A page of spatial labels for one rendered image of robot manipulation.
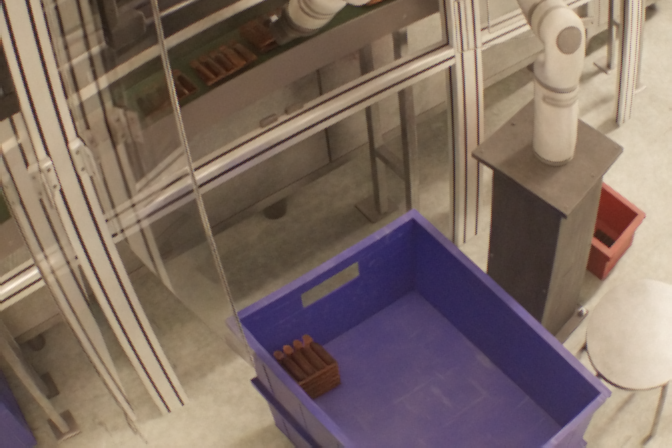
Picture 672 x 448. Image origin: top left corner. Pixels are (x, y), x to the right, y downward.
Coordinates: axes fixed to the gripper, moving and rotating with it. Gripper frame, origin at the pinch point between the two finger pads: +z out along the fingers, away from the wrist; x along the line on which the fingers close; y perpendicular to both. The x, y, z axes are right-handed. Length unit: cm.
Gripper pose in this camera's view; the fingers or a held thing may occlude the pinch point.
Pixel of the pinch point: (274, 26)
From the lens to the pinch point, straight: 157.7
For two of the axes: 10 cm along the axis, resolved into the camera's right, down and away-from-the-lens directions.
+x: 8.1, -4.9, 3.2
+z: -3.0, 1.2, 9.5
